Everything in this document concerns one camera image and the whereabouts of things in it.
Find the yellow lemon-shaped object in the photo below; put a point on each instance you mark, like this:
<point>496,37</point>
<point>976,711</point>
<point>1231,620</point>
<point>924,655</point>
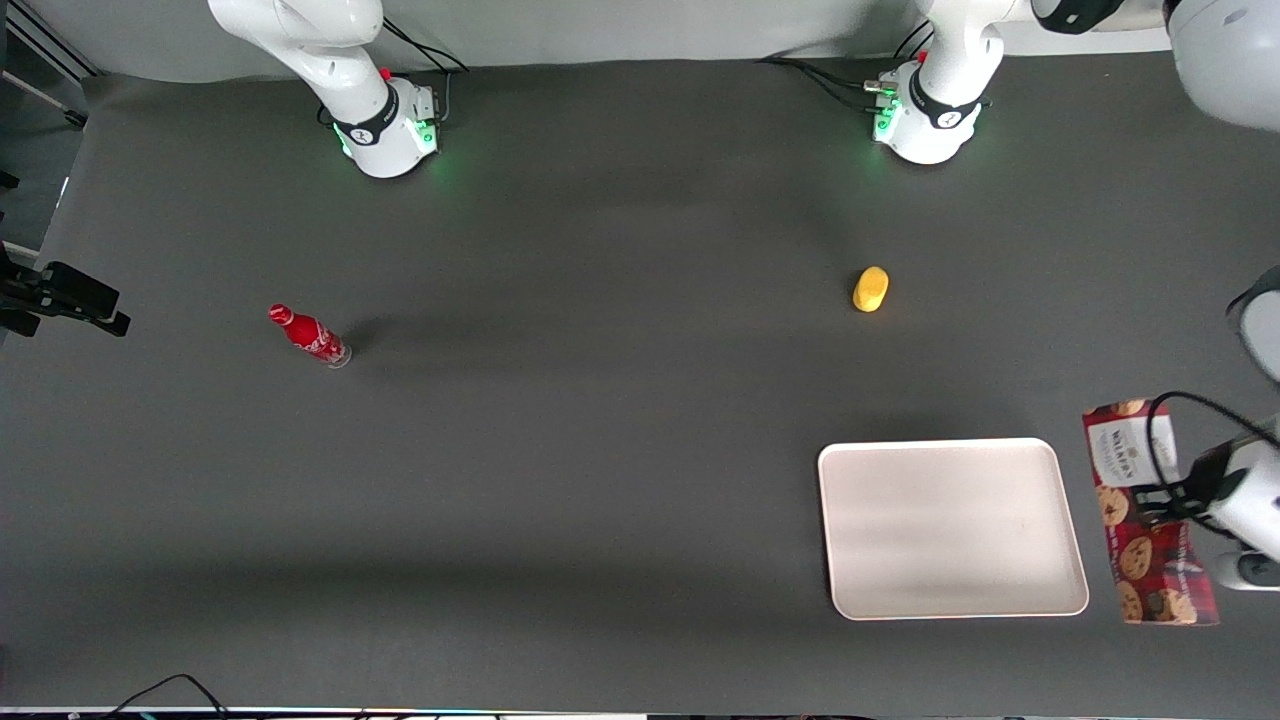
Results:
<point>871,289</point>

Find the white rectangular tray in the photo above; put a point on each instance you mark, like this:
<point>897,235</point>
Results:
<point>950,525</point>

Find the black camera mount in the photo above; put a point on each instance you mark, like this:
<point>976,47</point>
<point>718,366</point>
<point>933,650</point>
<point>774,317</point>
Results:
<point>65,293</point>

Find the dark metal frame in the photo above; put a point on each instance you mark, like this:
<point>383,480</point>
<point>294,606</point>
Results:
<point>40,60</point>

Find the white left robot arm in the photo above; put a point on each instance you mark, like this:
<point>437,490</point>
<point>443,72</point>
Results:
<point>950,90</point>

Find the red cola bottle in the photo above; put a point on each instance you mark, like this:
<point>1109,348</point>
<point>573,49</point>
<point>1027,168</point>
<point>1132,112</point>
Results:
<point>312,337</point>

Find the red tartan cookie box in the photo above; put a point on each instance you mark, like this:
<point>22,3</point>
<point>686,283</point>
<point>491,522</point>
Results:
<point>1150,570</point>

